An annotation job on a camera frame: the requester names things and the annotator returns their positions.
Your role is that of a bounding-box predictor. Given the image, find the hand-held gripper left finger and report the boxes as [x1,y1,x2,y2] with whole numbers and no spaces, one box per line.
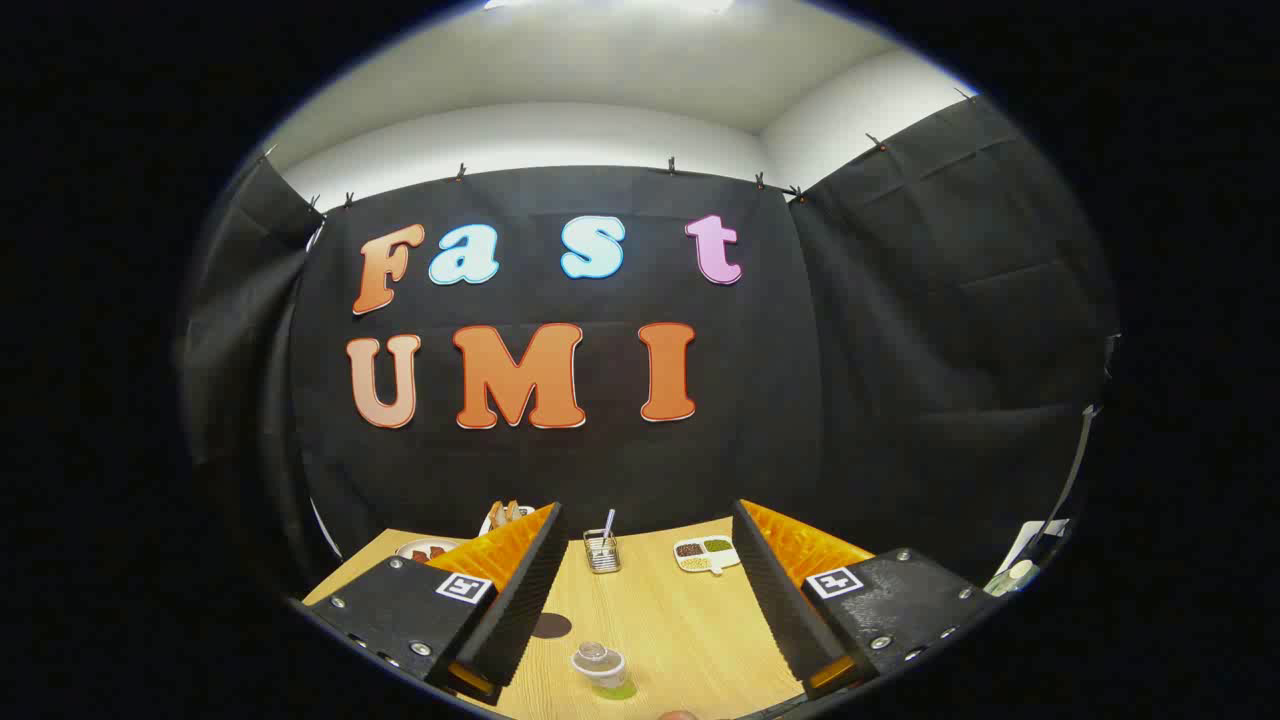
[293,502,569,706]

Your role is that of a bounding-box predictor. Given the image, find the small pale capped container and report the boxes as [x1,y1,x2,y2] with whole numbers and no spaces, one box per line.
[985,560,1041,598]

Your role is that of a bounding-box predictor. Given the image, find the wooden table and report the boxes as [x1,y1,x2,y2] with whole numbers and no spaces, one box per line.
[300,515,813,720]

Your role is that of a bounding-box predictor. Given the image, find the white divided tray with beans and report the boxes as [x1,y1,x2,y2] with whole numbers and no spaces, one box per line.
[673,537,742,575]

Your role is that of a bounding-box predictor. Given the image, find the white plate with bread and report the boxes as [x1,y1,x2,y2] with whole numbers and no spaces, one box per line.
[478,500,536,538]

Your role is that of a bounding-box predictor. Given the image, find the clear plastic juice bottle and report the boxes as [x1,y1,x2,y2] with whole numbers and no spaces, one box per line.
[570,641,639,701]

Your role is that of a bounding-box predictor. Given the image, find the white paper sheet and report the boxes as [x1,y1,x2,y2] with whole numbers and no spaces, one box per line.
[1000,518,1071,576]

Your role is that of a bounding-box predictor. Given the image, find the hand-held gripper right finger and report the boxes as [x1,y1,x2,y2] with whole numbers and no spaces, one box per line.
[731,498,1006,701]

